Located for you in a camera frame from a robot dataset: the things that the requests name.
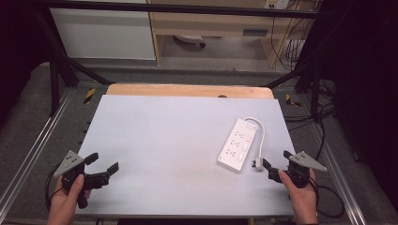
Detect wooden table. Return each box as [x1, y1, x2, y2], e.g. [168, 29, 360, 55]
[105, 82, 276, 100]

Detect white cabinet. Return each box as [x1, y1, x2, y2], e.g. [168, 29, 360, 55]
[49, 0, 157, 61]

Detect white power strip cable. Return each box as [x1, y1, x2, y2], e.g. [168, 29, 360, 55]
[243, 116, 267, 162]

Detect white plug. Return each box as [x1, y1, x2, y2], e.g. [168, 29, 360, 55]
[251, 157, 265, 173]

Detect person's left hand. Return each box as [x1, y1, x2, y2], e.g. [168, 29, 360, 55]
[46, 173, 93, 225]

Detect hanging black cables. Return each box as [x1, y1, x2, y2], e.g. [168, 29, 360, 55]
[270, 0, 320, 72]

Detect white power strip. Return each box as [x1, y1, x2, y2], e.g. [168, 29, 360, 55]
[217, 117, 259, 173]

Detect wooden desk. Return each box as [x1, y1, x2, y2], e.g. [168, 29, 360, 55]
[146, 0, 317, 68]

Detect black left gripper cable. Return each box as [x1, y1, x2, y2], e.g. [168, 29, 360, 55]
[44, 162, 64, 211]

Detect white table board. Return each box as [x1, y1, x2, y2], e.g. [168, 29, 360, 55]
[75, 94, 297, 218]

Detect yellow black tape strip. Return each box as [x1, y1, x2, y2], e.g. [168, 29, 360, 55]
[83, 87, 97, 105]
[284, 93, 302, 108]

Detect black metal crossbar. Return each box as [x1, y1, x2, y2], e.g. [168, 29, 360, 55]
[32, 0, 325, 20]

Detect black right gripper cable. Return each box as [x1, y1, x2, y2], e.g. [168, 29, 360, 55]
[307, 176, 346, 219]

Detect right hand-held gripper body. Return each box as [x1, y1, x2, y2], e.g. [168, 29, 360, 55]
[268, 151, 329, 189]

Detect chair base with caster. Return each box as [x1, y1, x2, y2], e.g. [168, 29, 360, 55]
[173, 35, 207, 49]

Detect black floor cables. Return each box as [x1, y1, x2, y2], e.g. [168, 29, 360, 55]
[283, 79, 338, 161]

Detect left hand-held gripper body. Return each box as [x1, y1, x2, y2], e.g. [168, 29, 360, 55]
[54, 150, 111, 210]

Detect aluminium rail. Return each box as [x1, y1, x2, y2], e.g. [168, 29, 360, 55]
[308, 123, 368, 225]
[0, 88, 75, 215]

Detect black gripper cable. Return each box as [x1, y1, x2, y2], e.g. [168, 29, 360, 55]
[307, 176, 346, 219]
[44, 162, 64, 211]

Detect black metal stand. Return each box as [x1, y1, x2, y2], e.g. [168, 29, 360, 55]
[32, 6, 117, 117]
[264, 12, 333, 124]

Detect person's right hand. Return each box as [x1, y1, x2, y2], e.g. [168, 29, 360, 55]
[277, 169, 319, 225]

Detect white wall socket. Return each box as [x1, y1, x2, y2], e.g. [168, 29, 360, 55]
[264, 0, 290, 10]

